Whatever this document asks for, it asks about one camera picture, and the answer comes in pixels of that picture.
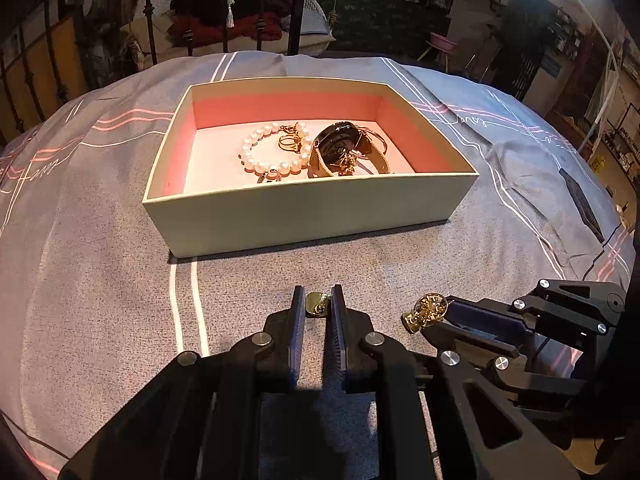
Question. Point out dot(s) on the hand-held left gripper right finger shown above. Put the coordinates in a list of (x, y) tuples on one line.
[(339, 330)]

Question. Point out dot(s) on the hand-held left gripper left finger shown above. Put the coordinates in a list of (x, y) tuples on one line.
[(298, 330)]

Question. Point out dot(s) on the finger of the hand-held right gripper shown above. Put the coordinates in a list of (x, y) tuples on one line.
[(480, 345), (485, 317)]

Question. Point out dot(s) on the small gold clip earring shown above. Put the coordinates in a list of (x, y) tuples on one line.
[(317, 304)]

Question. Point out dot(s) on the pale green box pink inside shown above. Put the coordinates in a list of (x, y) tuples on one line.
[(310, 210)]

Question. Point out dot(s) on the blue grey striped blanket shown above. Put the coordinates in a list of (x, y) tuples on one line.
[(90, 260)]

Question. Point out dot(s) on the dark potted tree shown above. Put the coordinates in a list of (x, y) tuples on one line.
[(525, 45)]

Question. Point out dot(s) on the pink stool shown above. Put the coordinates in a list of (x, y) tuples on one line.
[(442, 42)]

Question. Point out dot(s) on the white cushioned hanging chair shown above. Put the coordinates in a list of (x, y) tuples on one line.
[(315, 25)]

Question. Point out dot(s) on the green patterned counter cloth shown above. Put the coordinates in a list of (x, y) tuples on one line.
[(380, 20)]

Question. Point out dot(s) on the red clothes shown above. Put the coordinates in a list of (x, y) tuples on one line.
[(210, 30)]

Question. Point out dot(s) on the black iron bed frame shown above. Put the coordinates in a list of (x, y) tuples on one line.
[(299, 5)]

